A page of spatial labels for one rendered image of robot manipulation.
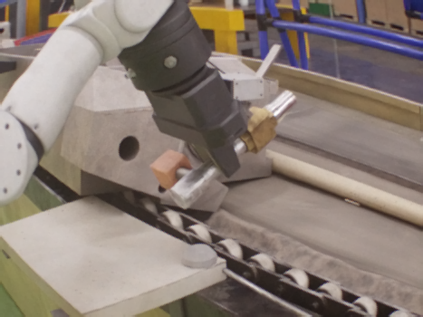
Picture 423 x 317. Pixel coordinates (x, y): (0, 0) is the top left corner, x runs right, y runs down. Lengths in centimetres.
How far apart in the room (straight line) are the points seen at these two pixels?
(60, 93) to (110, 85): 35
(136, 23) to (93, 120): 29
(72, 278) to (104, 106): 25
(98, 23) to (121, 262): 33
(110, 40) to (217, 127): 16
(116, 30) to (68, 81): 6
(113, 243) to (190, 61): 29
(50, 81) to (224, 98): 22
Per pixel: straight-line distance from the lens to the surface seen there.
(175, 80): 62
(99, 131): 83
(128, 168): 86
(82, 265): 76
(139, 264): 76
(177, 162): 74
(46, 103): 51
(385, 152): 127
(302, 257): 86
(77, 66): 54
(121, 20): 54
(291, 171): 110
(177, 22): 61
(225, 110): 66
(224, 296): 73
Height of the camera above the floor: 115
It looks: 19 degrees down
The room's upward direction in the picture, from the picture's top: 3 degrees counter-clockwise
